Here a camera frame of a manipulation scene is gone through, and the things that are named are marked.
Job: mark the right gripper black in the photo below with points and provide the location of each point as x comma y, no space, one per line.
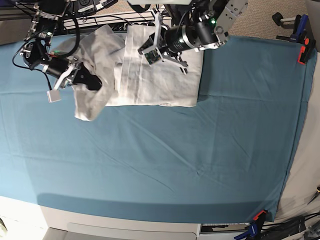
74,73

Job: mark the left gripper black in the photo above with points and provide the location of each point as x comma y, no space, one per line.
168,42

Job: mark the white T-shirt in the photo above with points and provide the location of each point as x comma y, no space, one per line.
127,78

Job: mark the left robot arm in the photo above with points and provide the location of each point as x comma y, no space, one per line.
204,25

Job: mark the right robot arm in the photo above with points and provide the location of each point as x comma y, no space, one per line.
36,48

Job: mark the black power strip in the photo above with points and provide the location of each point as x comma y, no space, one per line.
123,26

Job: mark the teal table cloth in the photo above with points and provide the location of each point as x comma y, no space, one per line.
222,161

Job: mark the orange clamp top right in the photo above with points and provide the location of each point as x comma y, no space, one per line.
306,50

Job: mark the orange blue clamp bottom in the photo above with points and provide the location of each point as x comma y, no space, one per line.
255,227

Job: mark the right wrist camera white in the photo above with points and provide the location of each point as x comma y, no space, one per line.
53,96

